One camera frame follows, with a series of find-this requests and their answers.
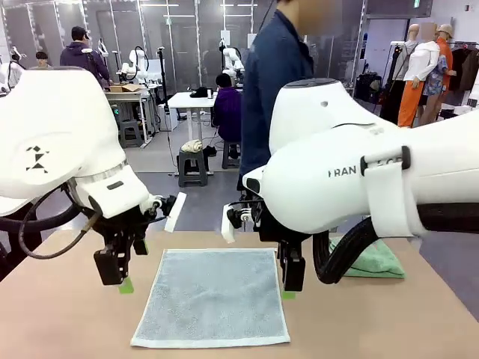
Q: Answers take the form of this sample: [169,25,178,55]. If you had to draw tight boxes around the open cardboard box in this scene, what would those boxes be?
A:
[108,83,144,94]

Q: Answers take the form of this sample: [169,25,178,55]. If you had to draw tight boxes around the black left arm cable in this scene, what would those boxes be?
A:
[0,179,103,260]

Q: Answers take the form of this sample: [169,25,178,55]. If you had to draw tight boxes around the person in denim jacket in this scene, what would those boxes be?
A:
[237,0,317,192]

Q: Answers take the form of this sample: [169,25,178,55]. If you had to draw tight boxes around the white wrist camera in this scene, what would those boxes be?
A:
[221,200,263,245]
[144,191,187,233]

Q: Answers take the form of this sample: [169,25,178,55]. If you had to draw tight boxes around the rolled beige towel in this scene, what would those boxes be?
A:
[180,139,204,154]

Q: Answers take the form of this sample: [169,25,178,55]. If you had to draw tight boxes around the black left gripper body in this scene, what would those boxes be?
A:
[88,209,150,259]

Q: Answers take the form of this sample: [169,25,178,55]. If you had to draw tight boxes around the grey plastic step stool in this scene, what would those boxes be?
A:
[177,149,210,188]
[119,119,145,150]
[222,140,242,170]

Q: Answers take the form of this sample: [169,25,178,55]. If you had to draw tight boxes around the mannequin with beige hat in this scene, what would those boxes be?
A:
[417,24,456,126]

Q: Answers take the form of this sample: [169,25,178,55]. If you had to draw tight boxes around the mannequin with white shirt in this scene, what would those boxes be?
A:
[397,22,442,129]

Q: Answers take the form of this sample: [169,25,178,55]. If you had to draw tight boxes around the bare mannequin with grey vest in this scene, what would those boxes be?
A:
[392,24,421,82]

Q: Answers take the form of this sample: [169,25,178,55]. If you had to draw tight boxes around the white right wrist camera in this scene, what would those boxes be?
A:
[221,200,263,245]

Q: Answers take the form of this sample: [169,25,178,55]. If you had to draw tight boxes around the black camera pole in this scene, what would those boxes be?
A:
[156,46,170,132]

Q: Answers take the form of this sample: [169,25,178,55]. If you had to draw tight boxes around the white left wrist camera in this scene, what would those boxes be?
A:
[144,191,187,233]

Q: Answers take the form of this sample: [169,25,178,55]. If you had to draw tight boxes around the green towel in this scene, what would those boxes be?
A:
[329,235,406,280]

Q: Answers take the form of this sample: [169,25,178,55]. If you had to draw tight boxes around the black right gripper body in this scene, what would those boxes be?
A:
[257,209,311,259]

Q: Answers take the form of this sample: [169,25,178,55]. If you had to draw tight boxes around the rack of dark garments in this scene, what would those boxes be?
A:
[447,41,479,95]

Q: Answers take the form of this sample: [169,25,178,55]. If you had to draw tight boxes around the light blue-grey towel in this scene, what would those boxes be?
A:
[129,248,292,349]

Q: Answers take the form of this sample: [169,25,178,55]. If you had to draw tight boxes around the grey workbench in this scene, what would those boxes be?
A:
[104,88,155,146]

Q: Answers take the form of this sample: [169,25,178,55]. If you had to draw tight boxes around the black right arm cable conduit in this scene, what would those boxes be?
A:
[312,203,479,286]

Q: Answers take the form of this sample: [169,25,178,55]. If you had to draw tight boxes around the seated person in purple hoodie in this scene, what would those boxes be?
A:
[212,73,243,158]

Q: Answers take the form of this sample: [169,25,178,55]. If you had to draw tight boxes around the standing person with cap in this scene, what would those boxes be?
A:
[59,25,114,85]

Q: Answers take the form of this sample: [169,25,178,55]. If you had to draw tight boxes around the black luggage bags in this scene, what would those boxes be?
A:
[355,73,383,104]

